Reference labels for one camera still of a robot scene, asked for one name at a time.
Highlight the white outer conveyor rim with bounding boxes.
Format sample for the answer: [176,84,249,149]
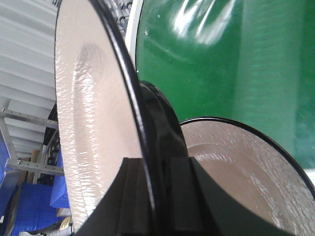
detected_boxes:
[125,0,143,69]

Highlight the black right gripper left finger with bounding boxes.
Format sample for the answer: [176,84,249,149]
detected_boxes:
[75,158,152,236]

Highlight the beige plate black rim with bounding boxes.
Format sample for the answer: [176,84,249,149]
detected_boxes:
[54,0,189,233]
[181,119,315,236]

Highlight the blue plastic crates below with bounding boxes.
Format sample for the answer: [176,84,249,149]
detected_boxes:
[0,138,63,236]

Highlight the metal shelf frame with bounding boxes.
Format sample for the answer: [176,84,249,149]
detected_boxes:
[0,97,63,190]

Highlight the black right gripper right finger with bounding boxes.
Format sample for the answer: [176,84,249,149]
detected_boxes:
[161,157,290,236]

